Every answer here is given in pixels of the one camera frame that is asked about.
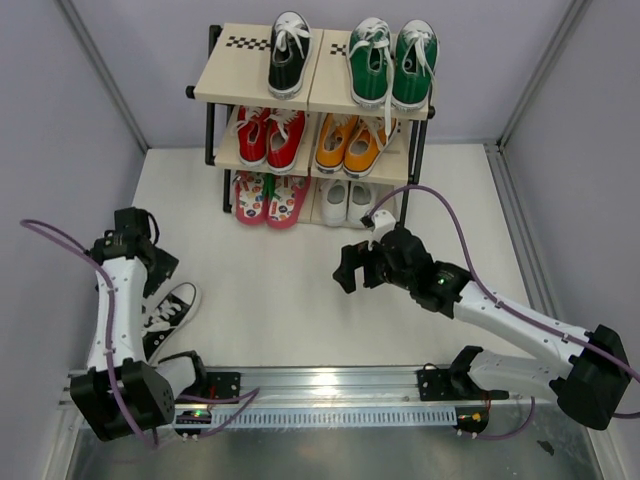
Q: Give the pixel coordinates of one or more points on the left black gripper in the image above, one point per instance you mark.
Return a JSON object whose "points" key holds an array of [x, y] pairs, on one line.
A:
{"points": [[164, 268]]}

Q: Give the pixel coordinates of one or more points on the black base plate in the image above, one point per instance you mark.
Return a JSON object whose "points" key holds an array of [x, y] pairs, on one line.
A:
{"points": [[222, 385], [435, 384]]}

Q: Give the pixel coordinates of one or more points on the right controller board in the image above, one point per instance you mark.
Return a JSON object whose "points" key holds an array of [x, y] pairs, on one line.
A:
{"points": [[471, 422]]}

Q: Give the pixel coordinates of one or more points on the red sneaker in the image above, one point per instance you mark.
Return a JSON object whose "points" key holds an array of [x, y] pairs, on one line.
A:
{"points": [[284, 135], [251, 132]]}

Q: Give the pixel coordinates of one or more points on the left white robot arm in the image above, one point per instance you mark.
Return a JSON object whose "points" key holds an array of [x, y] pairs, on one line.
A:
{"points": [[127, 388]]}

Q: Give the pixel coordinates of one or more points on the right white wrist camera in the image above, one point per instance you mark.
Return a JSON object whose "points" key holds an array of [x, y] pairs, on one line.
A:
{"points": [[379, 224]]}

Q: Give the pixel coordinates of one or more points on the left controller board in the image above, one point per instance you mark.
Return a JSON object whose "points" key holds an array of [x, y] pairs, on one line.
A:
{"points": [[192, 421]]}

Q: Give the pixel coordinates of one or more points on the yellow sneaker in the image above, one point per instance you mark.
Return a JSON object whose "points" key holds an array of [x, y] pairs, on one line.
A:
{"points": [[335, 133], [367, 144]]}

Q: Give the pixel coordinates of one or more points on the green sneaker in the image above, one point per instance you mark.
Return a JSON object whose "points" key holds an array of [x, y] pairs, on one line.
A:
{"points": [[369, 63], [417, 51]]}

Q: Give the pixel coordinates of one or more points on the sideways black sneaker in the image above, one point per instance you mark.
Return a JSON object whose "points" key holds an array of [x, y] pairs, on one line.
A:
{"points": [[174, 311]]}

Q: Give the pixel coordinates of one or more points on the left red sneaker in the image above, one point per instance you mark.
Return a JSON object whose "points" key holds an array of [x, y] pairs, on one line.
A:
{"points": [[251, 132]]}

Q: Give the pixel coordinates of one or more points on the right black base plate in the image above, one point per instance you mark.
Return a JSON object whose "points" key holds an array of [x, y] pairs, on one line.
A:
{"points": [[435, 384]]}

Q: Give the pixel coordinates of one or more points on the controller board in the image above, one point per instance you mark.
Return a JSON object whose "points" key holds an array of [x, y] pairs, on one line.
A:
{"points": [[192, 421], [471, 422]]}

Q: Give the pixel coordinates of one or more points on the pink flip-flop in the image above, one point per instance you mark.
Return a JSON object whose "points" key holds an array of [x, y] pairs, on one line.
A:
{"points": [[287, 196], [251, 197]]}

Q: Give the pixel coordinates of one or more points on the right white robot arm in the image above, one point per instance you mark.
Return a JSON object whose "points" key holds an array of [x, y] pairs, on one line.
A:
{"points": [[586, 373]]}

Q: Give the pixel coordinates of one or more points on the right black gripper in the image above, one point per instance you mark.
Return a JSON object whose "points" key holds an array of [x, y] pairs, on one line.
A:
{"points": [[355, 256]]}

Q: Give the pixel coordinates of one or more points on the beige black shoe shelf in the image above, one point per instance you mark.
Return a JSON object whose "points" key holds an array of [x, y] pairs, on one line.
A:
{"points": [[236, 75]]}

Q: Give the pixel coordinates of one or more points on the left yellow sneaker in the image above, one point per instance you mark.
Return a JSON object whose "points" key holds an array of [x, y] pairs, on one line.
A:
{"points": [[335, 133]]}

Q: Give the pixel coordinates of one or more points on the right yellow sneaker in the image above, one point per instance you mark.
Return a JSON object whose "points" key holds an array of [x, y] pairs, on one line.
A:
{"points": [[367, 144]]}

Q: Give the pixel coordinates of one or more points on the right red sneaker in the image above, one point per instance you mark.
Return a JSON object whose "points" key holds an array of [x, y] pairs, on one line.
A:
{"points": [[284, 135]]}

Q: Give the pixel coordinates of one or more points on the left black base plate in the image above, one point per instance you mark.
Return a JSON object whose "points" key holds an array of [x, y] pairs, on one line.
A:
{"points": [[222, 385]]}

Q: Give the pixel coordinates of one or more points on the aluminium mounting rail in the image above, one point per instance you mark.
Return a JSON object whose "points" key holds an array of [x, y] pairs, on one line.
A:
{"points": [[373, 385]]}

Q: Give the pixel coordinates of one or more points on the slotted grey cable duct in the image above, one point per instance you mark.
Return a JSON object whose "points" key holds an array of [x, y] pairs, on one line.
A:
{"points": [[334, 417]]}

